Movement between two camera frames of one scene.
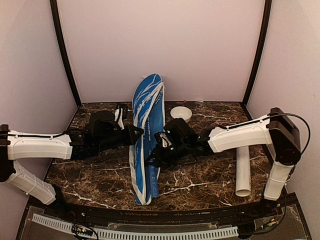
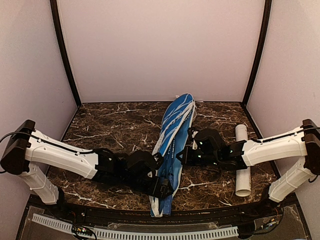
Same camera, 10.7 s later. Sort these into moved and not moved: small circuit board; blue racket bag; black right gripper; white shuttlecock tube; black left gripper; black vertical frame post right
Moved: black right gripper; blue racket bag; black left gripper
Not moved: black vertical frame post right; small circuit board; white shuttlecock tube
